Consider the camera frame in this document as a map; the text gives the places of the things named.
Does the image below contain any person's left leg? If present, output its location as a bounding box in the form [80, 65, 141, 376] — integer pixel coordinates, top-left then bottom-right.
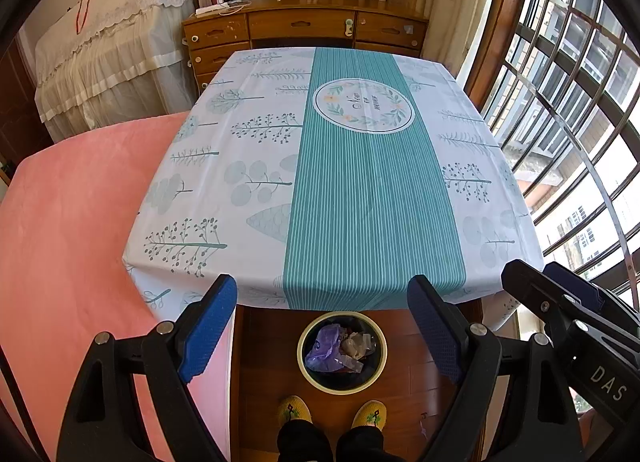
[276, 419, 333, 462]

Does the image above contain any person's right leg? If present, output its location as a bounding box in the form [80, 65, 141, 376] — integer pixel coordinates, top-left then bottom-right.
[336, 424, 386, 462]

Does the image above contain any dark wooden door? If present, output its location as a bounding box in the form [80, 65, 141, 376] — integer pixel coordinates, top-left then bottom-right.
[0, 35, 53, 163]

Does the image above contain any person's leg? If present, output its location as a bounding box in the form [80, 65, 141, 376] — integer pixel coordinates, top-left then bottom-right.
[336, 424, 386, 462]
[276, 419, 333, 462]

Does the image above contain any leaf print teal tablecloth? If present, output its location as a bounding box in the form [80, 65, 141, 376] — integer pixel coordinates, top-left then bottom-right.
[122, 46, 546, 333]

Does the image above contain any purple plastic bag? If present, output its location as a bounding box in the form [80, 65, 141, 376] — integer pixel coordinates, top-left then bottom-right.
[305, 325, 346, 374]

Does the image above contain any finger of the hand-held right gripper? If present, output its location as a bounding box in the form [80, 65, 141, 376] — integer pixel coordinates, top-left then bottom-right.
[501, 259, 616, 343]
[544, 262, 640, 323]

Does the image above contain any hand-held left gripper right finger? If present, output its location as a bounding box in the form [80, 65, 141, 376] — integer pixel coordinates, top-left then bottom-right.
[406, 273, 593, 462]

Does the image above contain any lace covered furniture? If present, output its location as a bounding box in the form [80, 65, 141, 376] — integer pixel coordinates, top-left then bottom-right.
[34, 0, 198, 143]

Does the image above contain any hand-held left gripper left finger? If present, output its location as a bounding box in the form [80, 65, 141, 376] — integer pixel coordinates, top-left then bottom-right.
[55, 273, 239, 462]

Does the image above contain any pink bed cover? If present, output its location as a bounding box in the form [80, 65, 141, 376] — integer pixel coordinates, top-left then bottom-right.
[0, 111, 236, 462]

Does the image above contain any wooden window frame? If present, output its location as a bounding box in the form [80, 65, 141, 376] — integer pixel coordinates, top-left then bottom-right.
[462, 0, 531, 110]

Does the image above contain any yellow knitted slipper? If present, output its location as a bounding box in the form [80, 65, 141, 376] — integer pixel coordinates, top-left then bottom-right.
[277, 394, 313, 425]
[350, 398, 388, 430]

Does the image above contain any wooden dresser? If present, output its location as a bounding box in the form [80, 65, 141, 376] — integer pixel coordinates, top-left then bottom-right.
[182, 0, 430, 96]

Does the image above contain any metal window grille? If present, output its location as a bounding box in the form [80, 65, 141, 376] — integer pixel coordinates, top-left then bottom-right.
[470, 0, 640, 303]

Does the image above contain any round black trash bin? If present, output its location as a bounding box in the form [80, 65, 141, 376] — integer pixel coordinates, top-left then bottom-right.
[296, 311, 388, 394]

